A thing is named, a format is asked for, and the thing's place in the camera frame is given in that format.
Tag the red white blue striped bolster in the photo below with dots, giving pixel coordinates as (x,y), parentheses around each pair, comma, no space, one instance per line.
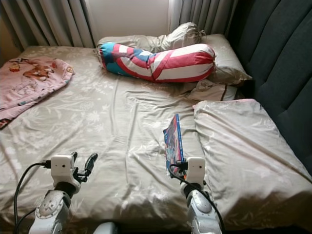
(180,64)

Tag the dark grey padded headboard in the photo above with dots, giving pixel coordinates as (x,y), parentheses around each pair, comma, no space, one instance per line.
(278,63)

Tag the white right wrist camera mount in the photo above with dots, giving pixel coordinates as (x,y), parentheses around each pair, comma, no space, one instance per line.
(195,169)

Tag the colourful anime magazine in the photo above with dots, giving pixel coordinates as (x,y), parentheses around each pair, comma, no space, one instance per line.
(174,141)

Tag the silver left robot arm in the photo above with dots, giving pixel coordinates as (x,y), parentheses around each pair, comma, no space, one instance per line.
(51,212)

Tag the small pillow with dark stripe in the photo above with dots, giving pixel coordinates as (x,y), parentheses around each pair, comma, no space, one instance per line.
(212,90)

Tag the beige floral bed sheet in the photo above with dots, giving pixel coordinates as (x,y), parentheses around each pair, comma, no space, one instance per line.
(117,126)

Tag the beige bolster with tied end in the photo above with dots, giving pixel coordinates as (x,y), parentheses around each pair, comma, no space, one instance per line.
(183,35)

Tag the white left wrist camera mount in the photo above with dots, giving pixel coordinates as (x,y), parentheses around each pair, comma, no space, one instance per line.
(62,166)

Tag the flat beige pillow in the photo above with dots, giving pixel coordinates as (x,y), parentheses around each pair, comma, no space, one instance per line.
(229,61)

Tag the pink cartoon print blanket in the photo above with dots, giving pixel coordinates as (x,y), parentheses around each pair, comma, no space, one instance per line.
(29,80)

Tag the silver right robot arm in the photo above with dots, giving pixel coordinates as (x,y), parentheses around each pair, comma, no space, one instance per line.
(200,214)

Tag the large beige floral pillow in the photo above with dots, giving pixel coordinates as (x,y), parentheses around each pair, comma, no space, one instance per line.
(248,146)

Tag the silver left robot leg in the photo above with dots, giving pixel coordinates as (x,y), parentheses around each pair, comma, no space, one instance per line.
(105,229)

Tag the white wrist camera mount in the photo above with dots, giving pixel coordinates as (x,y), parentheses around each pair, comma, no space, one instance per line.
(195,169)
(62,166)

